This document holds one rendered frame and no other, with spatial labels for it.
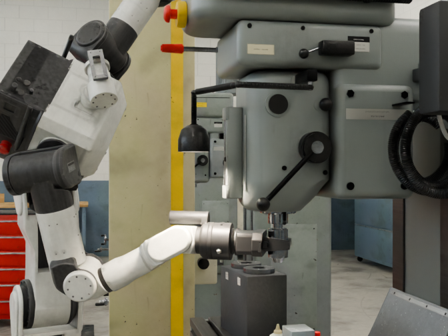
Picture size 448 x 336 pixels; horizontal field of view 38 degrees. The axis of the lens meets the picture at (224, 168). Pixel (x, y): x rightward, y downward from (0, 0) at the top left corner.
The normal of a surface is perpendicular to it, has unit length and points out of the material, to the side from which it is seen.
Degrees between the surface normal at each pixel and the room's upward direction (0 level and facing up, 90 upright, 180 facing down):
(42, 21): 90
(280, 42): 90
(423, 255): 90
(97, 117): 58
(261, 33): 90
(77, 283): 103
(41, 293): 81
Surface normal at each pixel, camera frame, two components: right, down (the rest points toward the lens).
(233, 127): 0.21, 0.00
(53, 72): 0.43, -0.51
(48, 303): 0.50, -0.11
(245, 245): -0.17, 0.00
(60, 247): 0.03, 0.22
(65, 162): 0.98, -0.15
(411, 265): -0.98, 0.00
